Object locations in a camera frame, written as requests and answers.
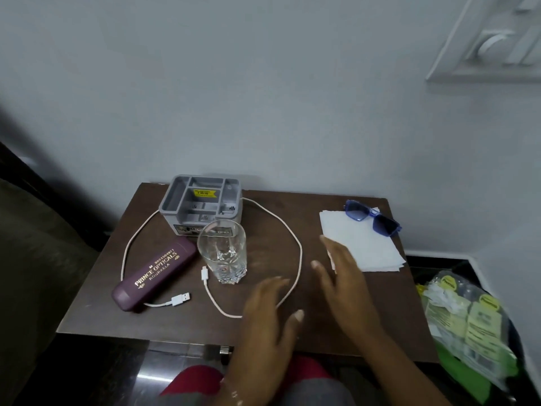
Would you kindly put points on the person's right hand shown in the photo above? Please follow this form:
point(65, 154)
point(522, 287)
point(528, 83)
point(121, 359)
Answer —
point(348, 291)

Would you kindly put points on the person's left hand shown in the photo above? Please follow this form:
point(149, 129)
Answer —
point(262, 334)

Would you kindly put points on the person's right thumb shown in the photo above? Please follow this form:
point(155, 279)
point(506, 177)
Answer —
point(322, 274)

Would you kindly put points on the person's left thumb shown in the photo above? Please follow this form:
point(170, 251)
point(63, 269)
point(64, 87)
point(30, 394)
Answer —
point(297, 321)

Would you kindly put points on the person's left forearm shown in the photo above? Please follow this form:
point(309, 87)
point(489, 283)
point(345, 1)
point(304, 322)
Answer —
point(249, 391)

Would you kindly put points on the person's right forearm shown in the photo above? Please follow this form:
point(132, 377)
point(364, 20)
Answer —
point(397, 372)

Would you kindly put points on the white paper napkin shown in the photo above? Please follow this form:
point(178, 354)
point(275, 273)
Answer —
point(363, 245)

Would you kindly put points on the blue sunglasses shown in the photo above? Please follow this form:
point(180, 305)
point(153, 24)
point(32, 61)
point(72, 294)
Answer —
point(382, 225)

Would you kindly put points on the clear drinking glass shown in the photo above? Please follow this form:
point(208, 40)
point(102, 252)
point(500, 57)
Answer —
point(222, 253)

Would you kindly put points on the person's red grey clothing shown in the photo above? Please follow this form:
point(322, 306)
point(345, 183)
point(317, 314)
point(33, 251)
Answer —
point(192, 380)

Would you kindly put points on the maroon glasses case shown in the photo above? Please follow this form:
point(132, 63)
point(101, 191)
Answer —
point(152, 274)

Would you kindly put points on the clear plastic bag of packets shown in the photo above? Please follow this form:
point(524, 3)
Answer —
point(469, 325)

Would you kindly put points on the grey plastic organizer tray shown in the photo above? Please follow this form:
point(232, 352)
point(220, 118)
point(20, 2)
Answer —
point(181, 198)

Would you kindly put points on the green plastic bag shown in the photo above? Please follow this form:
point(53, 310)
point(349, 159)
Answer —
point(460, 369)

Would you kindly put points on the dark brown sofa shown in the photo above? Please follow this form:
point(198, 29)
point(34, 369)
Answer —
point(38, 266)

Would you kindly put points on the white wall switch board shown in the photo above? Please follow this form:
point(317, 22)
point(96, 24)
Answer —
point(486, 42)

